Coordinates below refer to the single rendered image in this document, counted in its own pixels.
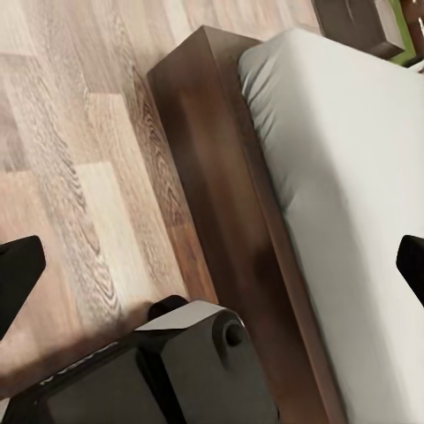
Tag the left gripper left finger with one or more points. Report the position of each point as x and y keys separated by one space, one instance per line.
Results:
x=22 y=262

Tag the nightstand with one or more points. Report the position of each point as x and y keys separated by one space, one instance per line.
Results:
x=367 y=25

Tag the bed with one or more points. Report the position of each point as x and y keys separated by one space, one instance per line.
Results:
x=302 y=163

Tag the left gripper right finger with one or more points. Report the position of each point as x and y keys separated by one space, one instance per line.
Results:
x=410 y=262

